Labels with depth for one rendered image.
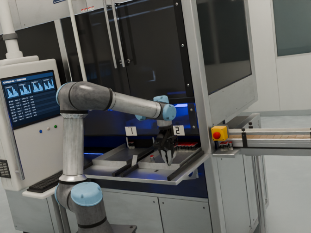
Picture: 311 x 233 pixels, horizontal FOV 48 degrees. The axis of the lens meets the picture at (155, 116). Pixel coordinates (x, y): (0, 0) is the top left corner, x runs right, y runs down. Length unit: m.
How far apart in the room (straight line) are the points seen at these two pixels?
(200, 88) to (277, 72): 4.67
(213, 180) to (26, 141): 1.15
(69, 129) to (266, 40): 5.38
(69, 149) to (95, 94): 0.27
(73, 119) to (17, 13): 1.47
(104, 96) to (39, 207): 1.96
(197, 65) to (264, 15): 4.69
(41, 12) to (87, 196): 1.57
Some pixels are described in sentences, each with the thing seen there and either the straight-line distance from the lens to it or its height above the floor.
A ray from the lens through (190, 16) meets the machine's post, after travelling 1.93.
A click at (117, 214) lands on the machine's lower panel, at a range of 2.60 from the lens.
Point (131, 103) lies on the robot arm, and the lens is 1.47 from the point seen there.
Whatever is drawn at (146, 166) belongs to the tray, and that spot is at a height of 0.89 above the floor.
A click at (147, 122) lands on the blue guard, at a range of 2.16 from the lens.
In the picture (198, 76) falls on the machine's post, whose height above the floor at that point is 1.33.
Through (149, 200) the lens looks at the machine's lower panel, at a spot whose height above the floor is 0.55.
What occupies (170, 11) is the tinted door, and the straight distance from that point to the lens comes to 2.00.
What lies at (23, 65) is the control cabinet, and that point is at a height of 1.53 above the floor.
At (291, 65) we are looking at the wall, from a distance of 6.49.
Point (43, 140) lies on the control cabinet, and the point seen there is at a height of 1.05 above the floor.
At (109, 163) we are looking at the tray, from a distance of 2.09.
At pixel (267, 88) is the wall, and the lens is 6.63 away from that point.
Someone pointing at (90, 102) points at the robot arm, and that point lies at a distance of 1.38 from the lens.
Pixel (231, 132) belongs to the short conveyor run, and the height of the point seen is 0.96.
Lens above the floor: 1.50
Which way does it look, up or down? 11 degrees down
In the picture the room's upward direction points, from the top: 9 degrees counter-clockwise
